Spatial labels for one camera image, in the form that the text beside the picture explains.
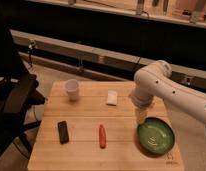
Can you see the red pepper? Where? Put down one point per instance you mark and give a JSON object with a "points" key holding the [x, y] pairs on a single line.
{"points": [[102, 137]]}

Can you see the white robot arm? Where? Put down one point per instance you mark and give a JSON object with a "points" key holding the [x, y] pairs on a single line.
{"points": [[154, 80]]}

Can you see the black chair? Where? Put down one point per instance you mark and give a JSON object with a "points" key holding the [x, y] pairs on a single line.
{"points": [[18, 93]]}

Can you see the green plate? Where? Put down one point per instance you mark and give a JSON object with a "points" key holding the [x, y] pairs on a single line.
{"points": [[155, 136]]}

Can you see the white paper cup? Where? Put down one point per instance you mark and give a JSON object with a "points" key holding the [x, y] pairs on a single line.
{"points": [[72, 89]]}

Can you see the black rectangular block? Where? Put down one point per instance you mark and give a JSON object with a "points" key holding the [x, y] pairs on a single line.
{"points": [[63, 132]]}

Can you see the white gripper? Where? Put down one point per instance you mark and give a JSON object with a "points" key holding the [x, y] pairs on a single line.
{"points": [[141, 112]]}

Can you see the white folded cloth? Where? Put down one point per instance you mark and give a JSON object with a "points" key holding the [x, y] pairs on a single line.
{"points": [[111, 98]]}

